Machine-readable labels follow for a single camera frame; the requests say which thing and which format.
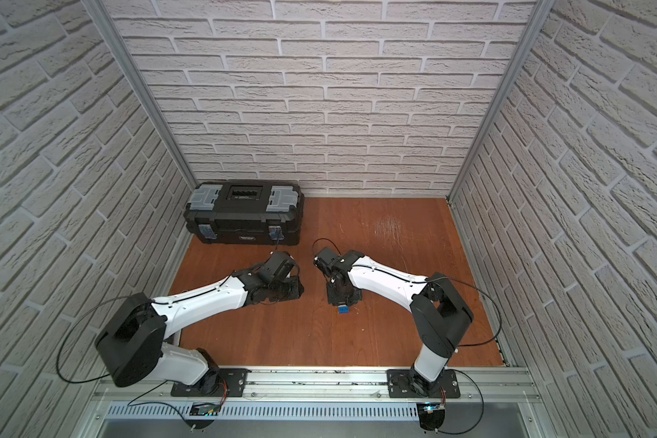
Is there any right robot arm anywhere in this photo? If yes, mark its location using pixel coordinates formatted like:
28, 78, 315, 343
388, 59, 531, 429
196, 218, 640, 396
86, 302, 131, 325
314, 247, 474, 397

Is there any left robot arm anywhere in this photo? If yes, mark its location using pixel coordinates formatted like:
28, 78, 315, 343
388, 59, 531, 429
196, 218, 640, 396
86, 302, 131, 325
94, 251, 304, 396

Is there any black grey toolbox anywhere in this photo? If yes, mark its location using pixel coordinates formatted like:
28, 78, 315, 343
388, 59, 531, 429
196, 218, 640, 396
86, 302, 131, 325
184, 180, 305, 246

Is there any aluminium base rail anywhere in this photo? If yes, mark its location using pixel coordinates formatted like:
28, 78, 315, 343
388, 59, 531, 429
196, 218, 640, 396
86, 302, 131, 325
96, 366, 542, 403

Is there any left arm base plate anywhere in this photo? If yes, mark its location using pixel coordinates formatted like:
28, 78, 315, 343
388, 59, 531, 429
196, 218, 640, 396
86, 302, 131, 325
171, 368, 249, 398

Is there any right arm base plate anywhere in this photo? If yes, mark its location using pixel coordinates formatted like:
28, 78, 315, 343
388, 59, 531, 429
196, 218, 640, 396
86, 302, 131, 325
386, 369, 461, 399

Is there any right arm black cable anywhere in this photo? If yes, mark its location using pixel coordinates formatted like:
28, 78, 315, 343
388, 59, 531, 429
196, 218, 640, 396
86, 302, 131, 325
437, 276, 503, 349

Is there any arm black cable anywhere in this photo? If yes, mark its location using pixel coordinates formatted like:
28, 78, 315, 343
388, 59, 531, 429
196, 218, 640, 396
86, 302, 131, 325
437, 276, 503, 349
55, 295, 138, 384

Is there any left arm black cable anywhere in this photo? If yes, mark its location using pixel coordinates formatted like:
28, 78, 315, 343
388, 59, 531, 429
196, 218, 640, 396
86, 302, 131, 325
55, 295, 138, 384

